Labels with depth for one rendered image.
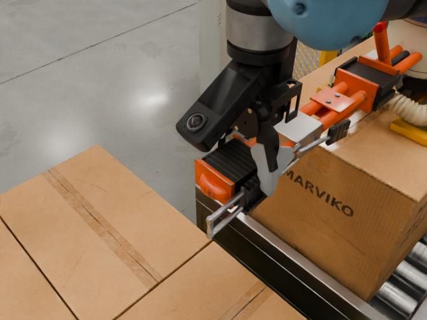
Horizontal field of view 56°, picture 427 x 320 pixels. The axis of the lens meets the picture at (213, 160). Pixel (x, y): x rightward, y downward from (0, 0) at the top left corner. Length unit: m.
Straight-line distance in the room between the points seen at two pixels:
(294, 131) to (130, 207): 0.74
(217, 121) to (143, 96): 2.31
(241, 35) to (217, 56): 1.58
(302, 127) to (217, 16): 1.33
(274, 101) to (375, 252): 0.54
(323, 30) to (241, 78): 0.17
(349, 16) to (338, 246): 0.74
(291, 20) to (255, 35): 0.13
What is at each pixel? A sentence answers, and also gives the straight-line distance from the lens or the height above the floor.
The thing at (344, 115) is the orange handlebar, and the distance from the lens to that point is 0.73.
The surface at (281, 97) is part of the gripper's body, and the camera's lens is 0.49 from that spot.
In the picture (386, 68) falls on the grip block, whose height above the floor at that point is 1.10.
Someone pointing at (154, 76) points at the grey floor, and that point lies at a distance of 2.94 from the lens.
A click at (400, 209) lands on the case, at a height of 0.91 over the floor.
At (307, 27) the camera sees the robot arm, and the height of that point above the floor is 1.36.
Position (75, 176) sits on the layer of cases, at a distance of 1.41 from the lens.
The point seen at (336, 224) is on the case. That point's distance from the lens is 0.95.
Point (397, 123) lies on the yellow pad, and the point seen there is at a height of 0.97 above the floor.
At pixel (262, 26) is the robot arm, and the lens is 0.43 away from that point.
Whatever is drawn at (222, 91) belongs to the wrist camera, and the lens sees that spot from 0.46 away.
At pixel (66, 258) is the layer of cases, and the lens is 1.20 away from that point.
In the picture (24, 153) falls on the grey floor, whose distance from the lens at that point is 2.47.
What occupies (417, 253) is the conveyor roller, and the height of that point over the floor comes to 0.54.
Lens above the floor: 1.48
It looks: 42 degrees down
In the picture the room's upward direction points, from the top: straight up
